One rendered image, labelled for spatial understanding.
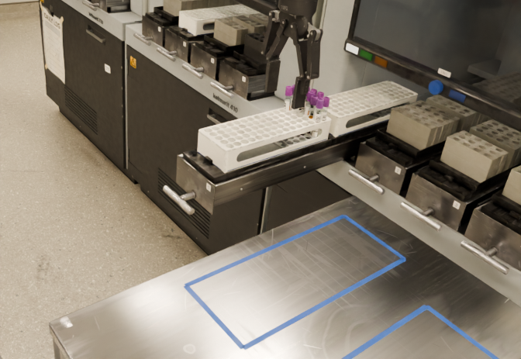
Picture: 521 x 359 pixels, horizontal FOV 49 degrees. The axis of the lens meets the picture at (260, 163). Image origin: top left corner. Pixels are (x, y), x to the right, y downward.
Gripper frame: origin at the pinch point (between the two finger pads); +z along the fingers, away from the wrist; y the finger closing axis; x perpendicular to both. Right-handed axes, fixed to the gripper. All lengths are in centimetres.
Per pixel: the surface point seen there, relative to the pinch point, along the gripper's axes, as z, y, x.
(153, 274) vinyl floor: 95, -54, 2
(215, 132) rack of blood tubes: 7.9, -2.1, -15.7
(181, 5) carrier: 8, -80, 26
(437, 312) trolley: 12, 53, -14
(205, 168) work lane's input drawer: 12.6, 2.1, -20.9
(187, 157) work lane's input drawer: 13.0, -3.7, -21.3
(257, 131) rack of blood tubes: 8.0, 1.1, -7.4
